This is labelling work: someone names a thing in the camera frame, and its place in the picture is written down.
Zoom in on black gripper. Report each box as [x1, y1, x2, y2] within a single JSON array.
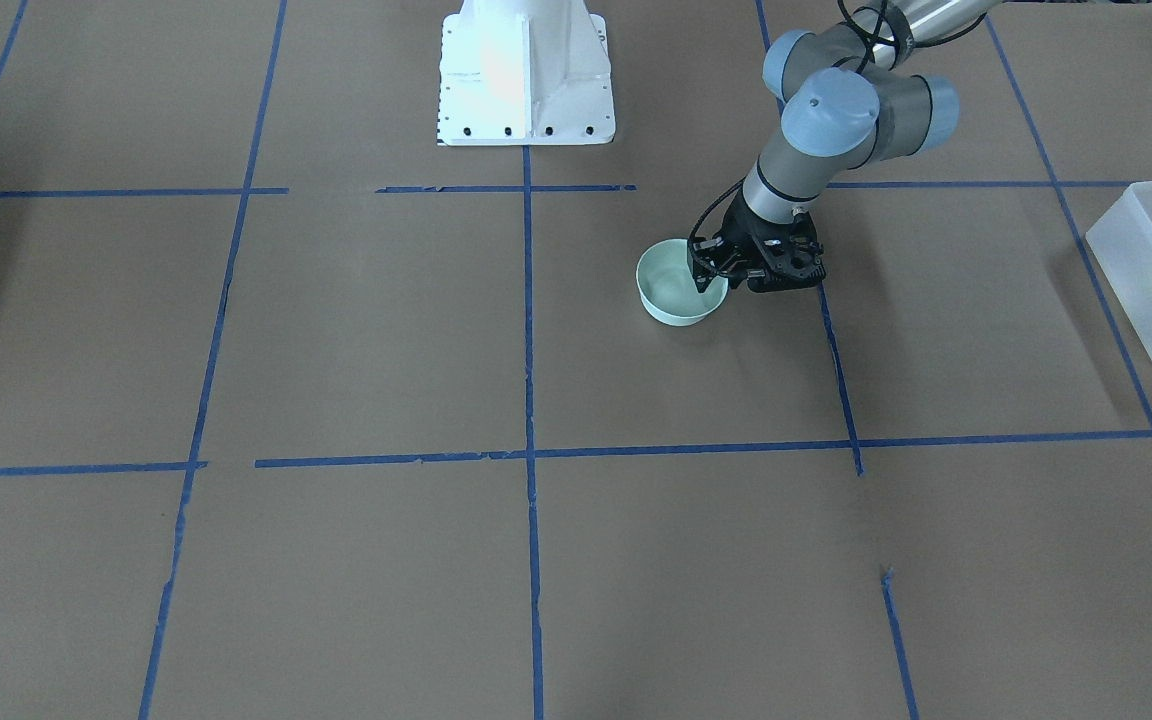
[[687, 191, 827, 293]]

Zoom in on mint green bowl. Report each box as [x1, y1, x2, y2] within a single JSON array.
[[635, 238, 730, 327]]

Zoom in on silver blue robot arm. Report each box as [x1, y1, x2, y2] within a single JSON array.
[[687, 1, 991, 293]]

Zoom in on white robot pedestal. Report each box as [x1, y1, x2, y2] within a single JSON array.
[[435, 1, 617, 147]]

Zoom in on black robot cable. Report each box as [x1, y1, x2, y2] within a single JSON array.
[[836, 0, 987, 73]]

